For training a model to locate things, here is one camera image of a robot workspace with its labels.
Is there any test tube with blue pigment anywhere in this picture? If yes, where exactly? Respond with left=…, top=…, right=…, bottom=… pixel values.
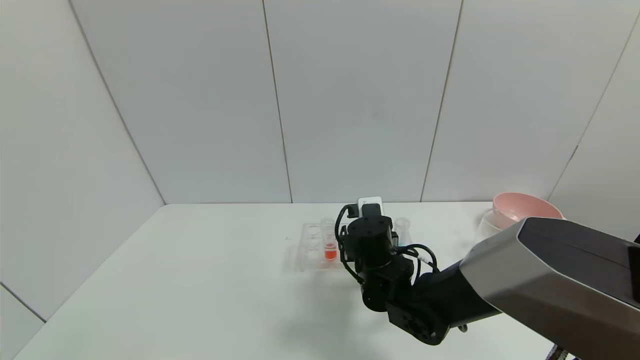
left=394, top=217, right=412, bottom=247

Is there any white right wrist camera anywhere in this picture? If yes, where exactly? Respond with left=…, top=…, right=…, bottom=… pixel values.
left=358, top=196, right=383, bottom=217

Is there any clear plastic test tube rack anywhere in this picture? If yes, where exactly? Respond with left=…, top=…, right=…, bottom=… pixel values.
left=298, top=221, right=351, bottom=273

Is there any test tube with red pigment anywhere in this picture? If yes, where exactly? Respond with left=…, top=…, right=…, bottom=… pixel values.
left=320, top=218, right=337, bottom=262

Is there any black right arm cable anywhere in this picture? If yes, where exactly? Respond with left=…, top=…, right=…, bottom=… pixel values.
left=334, top=204, right=440, bottom=286

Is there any pink bowl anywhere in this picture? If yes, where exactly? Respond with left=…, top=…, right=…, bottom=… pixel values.
left=492, top=192, right=565, bottom=231

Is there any clear glass beaker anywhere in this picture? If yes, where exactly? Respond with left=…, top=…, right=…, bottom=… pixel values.
left=475, top=209, right=507, bottom=247

